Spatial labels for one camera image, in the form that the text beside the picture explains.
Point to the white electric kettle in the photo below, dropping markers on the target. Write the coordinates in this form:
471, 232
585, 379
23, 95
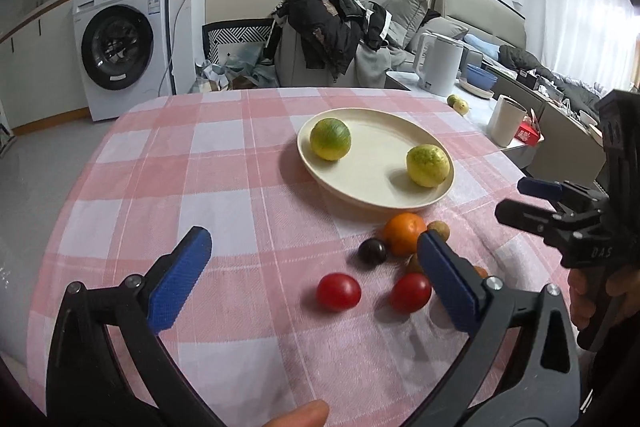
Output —
436, 62

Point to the white washing machine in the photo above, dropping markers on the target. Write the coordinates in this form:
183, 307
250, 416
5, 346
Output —
123, 53

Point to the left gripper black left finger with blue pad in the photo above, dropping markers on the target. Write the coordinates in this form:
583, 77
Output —
107, 365

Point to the orange mandarin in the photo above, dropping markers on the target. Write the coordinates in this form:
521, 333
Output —
481, 272
401, 233

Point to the red tomato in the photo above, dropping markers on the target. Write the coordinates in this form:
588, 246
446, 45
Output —
338, 292
411, 293

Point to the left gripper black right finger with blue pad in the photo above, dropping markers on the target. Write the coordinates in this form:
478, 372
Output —
519, 365

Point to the white cup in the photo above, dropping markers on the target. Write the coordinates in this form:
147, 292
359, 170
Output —
504, 122

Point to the grey sofa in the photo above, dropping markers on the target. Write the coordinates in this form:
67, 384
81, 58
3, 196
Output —
490, 21

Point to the right hand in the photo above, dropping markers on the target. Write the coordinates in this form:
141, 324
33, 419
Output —
624, 284

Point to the left hand fingertip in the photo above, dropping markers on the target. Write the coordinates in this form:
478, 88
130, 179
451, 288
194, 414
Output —
312, 414

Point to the blue bowl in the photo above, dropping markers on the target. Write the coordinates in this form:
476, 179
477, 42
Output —
480, 78

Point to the pink checkered tablecloth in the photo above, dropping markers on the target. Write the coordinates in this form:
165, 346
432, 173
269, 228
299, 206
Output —
252, 338

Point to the green fruit on side table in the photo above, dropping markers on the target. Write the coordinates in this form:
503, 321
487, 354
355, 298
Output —
458, 104

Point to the pile of dark clothes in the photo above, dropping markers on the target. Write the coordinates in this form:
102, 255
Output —
331, 31

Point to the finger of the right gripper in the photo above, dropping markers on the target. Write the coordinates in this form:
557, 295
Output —
556, 228
564, 193

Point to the cream round plate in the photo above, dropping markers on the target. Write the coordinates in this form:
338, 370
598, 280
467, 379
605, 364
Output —
373, 174

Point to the dark plum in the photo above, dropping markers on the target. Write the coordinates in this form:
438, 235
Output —
372, 252

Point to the red small box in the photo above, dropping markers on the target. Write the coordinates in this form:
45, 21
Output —
529, 132

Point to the yellow-green citrus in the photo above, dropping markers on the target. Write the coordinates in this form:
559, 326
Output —
330, 139
428, 165

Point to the brown longan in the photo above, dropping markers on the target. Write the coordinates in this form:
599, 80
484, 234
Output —
413, 265
441, 228

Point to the grey pillow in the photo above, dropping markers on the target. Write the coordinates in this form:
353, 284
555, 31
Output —
407, 18

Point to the black mesh chair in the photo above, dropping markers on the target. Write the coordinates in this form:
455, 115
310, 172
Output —
222, 38

